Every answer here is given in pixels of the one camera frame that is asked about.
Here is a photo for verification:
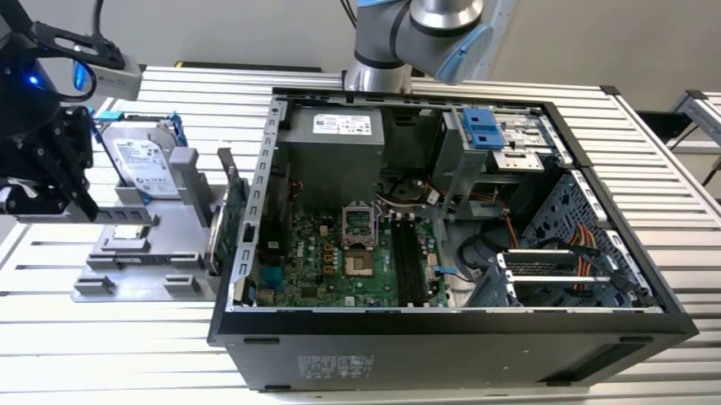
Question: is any round black fan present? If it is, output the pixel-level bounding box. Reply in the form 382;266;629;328
379;176;446;208

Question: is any blue wire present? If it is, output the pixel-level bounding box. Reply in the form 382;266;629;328
430;264;487;284

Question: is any purple white wire bundle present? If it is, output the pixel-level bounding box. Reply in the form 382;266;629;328
372;192;438;219

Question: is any black flat wire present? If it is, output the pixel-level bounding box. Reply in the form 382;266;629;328
531;237;602;257

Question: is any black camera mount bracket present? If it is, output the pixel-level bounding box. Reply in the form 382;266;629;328
21;20;127;72

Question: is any black panel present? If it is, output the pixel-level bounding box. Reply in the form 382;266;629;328
634;110;693;145

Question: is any grey metal drive bay bracket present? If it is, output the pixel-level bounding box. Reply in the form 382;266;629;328
432;107;565;220

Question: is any black wire loop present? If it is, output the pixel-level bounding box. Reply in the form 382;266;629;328
456;227;508;273

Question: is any metal socket cover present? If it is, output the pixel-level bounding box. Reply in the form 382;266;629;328
342;202;378;250

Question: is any black camera cable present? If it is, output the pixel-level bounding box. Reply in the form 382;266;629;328
91;0;107;41

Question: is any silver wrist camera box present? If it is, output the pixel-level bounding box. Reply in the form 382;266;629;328
89;62;141;102

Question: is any thin orange wire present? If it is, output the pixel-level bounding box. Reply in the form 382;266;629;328
502;208;520;250

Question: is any hard disk in blue carrier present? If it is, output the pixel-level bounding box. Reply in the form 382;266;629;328
92;110;191;206

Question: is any orange wire bundle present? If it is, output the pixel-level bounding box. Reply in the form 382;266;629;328
566;223;602;293

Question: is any green motherboard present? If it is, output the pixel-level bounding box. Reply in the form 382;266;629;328
256;210;451;308

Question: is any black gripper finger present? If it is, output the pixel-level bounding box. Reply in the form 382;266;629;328
32;107;97;224

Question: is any grey parts rack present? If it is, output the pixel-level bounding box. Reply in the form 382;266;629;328
68;146;232;303

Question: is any metal slat side table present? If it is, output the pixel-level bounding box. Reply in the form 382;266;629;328
666;89;721;186

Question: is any grey power supply unit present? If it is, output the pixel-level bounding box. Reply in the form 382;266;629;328
275;105;387;212

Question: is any black open PC case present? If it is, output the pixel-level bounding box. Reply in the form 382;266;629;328
205;86;699;392

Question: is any short dark blue cable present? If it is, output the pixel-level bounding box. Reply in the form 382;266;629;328
71;60;97;101

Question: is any CPU socket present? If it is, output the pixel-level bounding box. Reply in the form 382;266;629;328
343;251;378;278

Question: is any blue plastic bay latch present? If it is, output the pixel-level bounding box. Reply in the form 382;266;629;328
459;108;507;151

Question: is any green graphics card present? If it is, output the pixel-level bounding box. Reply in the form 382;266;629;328
203;145;252;276

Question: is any metal disk bay cage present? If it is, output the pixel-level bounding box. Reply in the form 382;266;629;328
464;247;615;309

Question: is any black RAM slot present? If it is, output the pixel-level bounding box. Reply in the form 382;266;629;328
403;214;430;307
391;214;416;307

